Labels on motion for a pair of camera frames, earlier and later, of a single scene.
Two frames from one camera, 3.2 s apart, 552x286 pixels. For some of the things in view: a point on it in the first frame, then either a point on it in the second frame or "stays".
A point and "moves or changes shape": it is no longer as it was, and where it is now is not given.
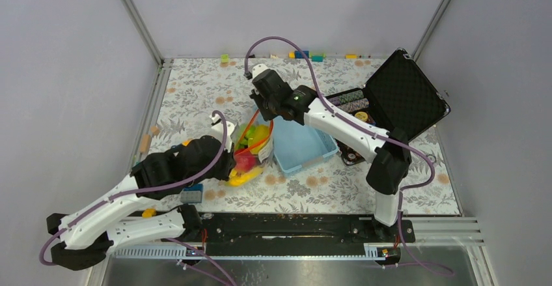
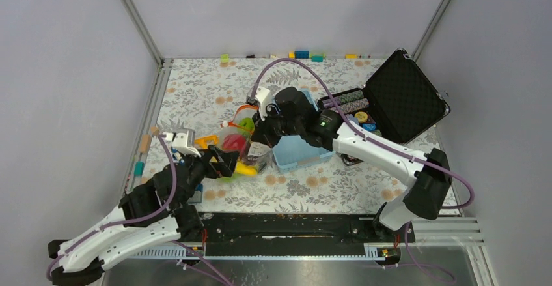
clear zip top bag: [252, 151] moves or changes shape
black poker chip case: [400, 95] stays
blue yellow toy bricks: [315, 57] stays
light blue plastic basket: [297, 146] stays
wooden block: [145, 143] stays
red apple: [245, 160] → [234, 142]
